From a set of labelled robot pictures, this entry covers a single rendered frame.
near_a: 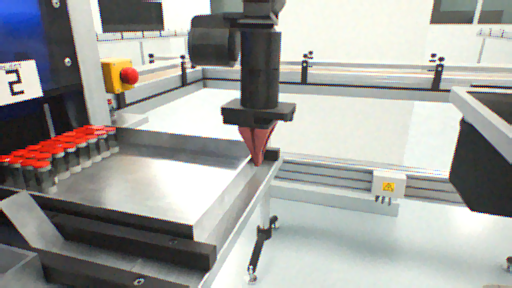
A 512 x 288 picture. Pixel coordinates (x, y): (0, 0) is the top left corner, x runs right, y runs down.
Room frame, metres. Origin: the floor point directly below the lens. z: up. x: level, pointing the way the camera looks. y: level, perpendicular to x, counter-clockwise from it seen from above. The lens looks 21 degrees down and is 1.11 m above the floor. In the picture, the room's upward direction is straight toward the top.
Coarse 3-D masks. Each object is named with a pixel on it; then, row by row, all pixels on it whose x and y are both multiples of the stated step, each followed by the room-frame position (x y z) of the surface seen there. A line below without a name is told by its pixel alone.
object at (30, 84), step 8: (0, 64) 0.50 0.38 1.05; (8, 64) 0.51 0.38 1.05; (16, 64) 0.53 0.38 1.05; (24, 64) 0.54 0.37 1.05; (32, 64) 0.55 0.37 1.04; (0, 72) 0.50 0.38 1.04; (24, 72) 0.54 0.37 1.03; (32, 72) 0.55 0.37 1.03; (0, 80) 0.50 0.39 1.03; (8, 80) 0.51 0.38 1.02; (24, 80) 0.53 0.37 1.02; (32, 80) 0.55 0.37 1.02; (0, 88) 0.49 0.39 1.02; (8, 88) 0.50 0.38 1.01; (16, 88) 0.52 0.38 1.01; (24, 88) 0.53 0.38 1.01; (32, 88) 0.54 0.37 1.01; (40, 88) 0.56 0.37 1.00; (0, 96) 0.49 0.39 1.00; (8, 96) 0.50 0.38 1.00; (16, 96) 0.51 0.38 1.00; (24, 96) 0.53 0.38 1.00; (32, 96) 0.54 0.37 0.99; (40, 96) 0.55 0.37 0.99; (0, 104) 0.49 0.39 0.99
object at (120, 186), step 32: (128, 128) 0.61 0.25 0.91; (128, 160) 0.52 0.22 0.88; (160, 160) 0.52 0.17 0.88; (192, 160) 0.52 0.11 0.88; (224, 160) 0.52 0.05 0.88; (0, 192) 0.36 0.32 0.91; (32, 192) 0.35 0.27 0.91; (64, 192) 0.41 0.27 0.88; (96, 192) 0.41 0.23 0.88; (128, 192) 0.41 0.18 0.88; (160, 192) 0.41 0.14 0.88; (192, 192) 0.41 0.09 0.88; (224, 192) 0.36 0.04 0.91; (128, 224) 0.31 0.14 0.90; (160, 224) 0.29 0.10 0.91; (192, 224) 0.28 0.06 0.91
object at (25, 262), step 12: (0, 252) 0.25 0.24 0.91; (12, 252) 0.24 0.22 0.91; (24, 252) 0.24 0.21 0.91; (0, 264) 0.25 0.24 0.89; (12, 264) 0.24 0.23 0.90; (24, 264) 0.23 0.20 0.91; (36, 264) 0.24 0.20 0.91; (0, 276) 0.21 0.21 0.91; (12, 276) 0.21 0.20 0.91; (24, 276) 0.22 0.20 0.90; (36, 276) 0.23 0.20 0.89
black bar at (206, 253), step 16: (64, 224) 0.31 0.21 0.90; (80, 224) 0.31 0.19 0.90; (96, 224) 0.30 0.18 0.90; (112, 224) 0.30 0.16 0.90; (80, 240) 0.30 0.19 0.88; (96, 240) 0.29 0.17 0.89; (112, 240) 0.29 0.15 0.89; (128, 240) 0.28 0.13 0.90; (144, 240) 0.28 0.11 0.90; (160, 240) 0.28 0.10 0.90; (176, 240) 0.28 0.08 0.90; (192, 240) 0.28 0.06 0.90; (160, 256) 0.27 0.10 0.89; (176, 256) 0.26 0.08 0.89; (192, 256) 0.26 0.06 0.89; (208, 256) 0.25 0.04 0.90
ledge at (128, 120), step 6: (120, 114) 0.84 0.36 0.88; (126, 114) 0.84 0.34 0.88; (132, 114) 0.84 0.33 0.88; (114, 120) 0.78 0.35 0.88; (120, 120) 0.78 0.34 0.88; (126, 120) 0.78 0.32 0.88; (132, 120) 0.78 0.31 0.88; (138, 120) 0.79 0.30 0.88; (144, 120) 0.81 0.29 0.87; (120, 126) 0.73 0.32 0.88; (126, 126) 0.74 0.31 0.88; (132, 126) 0.77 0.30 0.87; (138, 126) 0.79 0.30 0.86
